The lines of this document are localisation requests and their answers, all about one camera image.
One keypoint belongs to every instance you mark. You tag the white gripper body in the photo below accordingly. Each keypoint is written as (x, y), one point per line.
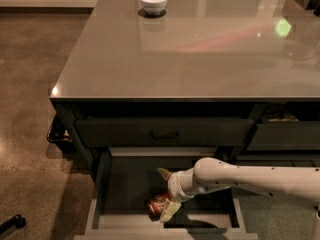
(175, 185)

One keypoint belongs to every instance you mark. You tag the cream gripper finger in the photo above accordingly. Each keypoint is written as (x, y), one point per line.
(165, 174)
(169, 209)

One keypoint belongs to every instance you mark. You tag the red coke can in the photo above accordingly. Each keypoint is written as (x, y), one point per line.
(155, 204)

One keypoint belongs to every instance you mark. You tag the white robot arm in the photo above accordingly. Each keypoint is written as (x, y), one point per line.
(295, 185)

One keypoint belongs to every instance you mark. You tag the open grey middle drawer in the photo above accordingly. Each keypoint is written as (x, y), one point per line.
(130, 192)

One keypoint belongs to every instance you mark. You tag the dark top drawer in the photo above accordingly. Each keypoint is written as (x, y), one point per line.
(135, 132)

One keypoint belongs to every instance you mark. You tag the dark drawer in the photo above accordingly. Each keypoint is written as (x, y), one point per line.
(287, 160)
(297, 135)
(135, 132)

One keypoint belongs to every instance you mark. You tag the dark cabinet counter unit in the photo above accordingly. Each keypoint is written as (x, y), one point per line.
(246, 59)

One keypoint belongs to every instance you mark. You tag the right middle dark drawer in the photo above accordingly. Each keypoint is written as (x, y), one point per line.
(287, 160)

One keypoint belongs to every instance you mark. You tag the right upper dark drawer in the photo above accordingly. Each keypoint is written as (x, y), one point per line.
(297, 135)

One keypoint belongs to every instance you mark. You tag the black object on floor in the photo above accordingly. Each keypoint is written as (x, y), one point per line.
(17, 221)

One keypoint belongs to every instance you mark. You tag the white ceramic bowl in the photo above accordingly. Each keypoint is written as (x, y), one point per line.
(153, 7)

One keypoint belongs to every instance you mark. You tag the black drawer handle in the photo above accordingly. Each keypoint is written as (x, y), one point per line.
(169, 136)

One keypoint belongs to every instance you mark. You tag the black side rail handle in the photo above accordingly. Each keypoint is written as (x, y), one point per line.
(57, 132)

